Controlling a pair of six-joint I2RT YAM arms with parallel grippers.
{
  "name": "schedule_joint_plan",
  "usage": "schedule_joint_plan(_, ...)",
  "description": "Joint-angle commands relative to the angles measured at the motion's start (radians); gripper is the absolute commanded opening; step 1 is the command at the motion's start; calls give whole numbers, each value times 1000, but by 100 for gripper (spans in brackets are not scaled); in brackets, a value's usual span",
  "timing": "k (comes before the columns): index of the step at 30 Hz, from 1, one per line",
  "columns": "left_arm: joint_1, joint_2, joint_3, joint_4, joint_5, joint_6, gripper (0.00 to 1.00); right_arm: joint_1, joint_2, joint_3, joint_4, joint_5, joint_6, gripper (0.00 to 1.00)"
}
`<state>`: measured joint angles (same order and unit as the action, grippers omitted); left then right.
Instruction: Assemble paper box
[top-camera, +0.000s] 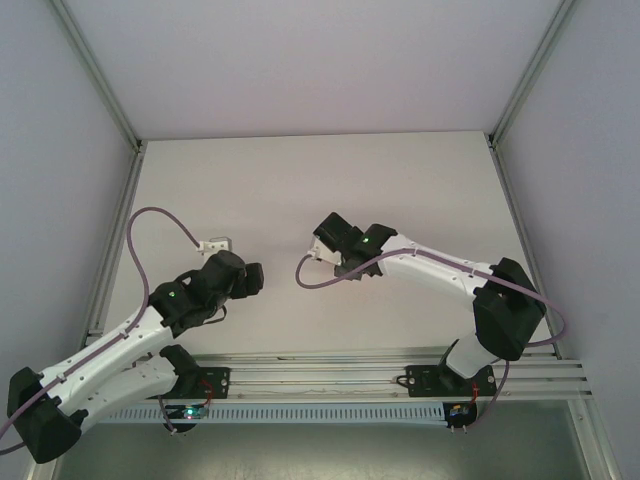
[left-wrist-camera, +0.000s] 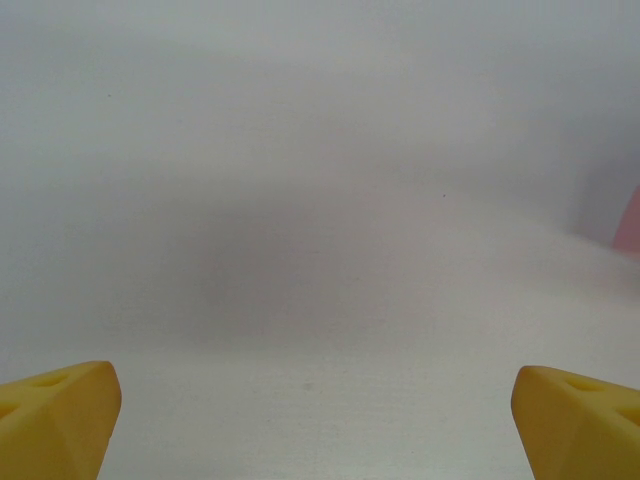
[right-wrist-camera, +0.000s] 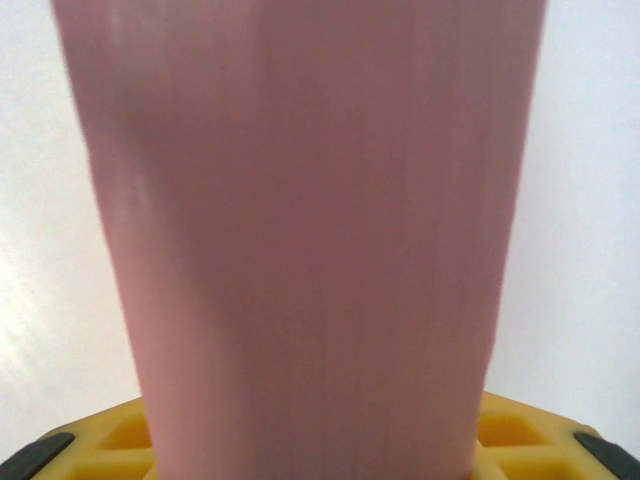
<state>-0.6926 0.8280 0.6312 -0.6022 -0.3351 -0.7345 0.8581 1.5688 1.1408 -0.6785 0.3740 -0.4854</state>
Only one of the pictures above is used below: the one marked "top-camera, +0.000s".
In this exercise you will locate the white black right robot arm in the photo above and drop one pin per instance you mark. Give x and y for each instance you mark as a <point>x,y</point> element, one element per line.
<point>440,270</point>

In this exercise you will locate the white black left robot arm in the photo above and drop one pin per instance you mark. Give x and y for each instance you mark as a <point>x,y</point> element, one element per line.
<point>100,360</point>

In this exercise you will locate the circuit board with green light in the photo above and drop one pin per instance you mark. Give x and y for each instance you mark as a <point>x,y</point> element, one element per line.
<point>190,412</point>

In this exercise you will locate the circuit board with yellow part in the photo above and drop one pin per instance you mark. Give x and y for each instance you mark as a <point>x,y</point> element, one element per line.
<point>457,411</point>

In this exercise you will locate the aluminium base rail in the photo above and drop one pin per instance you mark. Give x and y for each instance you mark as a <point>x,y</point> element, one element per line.
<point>320,375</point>

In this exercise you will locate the aluminium table side rail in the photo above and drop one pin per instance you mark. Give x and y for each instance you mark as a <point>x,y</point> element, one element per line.
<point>510,200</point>
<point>125,200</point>

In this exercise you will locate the aluminium frame post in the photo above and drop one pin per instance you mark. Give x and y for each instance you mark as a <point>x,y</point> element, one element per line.
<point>531,75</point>
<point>100,75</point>

